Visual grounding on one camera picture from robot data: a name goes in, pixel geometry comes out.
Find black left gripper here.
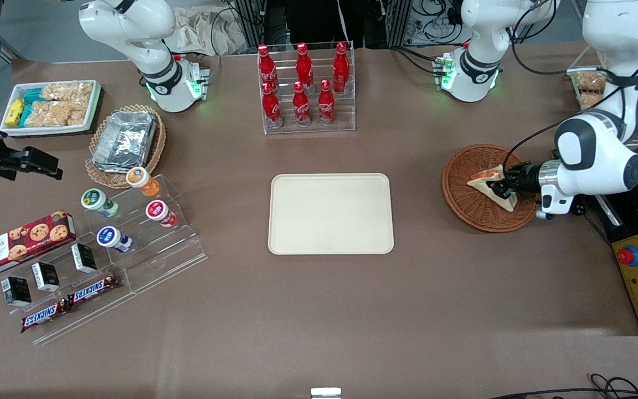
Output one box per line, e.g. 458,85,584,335
491,161,542,201

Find triangular sandwich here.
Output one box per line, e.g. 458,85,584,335
466,164,519,213

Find brown round wicker basket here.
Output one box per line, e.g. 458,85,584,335
442,144,542,233

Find white rectangular snack tray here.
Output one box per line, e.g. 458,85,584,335
0,80,102,137

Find tan oval wicker basket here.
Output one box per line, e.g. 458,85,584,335
85,104,167,190

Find beige rectangular tray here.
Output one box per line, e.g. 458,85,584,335
268,173,395,255

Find rice cracker pack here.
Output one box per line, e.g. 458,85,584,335
42,82,94,104
24,101,70,128
68,100,90,127

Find yellow snack pack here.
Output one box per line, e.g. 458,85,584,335
6,99,25,127

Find green lid yogurt cup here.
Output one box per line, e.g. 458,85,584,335
80,188,120,218

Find red Walkers cookie box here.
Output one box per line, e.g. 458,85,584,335
0,211,77,279

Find stacked aluminium foil containers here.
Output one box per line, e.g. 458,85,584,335
92,110,157,173

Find orange lid yogurt cup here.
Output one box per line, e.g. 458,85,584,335
126,166,161,198

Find blue lid yogurt cup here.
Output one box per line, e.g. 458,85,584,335
96,226,133,254

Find small black box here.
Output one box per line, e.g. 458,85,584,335
31,262,60,293
71,243,97,274
1,276,32,307

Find red lid yogurt cup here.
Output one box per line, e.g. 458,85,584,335
145,200,178,228

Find Snickers chocolate bar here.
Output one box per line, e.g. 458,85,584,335
68,274,122,306
20,299,71,334

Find clear acrylic stepped display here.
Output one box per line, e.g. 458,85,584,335
0,173,209,345

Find clear acrylic bottle rack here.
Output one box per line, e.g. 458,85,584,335
257,40,356,135

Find red cola bottle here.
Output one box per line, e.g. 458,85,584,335
257,44,279,93
318,79,336,126
261,82,284,129
292,81,312,127
296,42,315,89
333,42,351,94

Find crumpled beige cloth bag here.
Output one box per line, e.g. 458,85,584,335
165,6,249,57

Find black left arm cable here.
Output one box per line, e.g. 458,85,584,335
503,0,638,173

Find black table cable with plug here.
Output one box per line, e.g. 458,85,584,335
573,197,612,245

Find white wire rack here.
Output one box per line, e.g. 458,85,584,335
565,29,638,148

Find black base cables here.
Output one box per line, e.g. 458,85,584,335
391,47,443,76

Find black cable at table edge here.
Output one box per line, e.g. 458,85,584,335
488,374,638,399

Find aluminium frame with cables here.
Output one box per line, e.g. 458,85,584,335
225,0,464,49

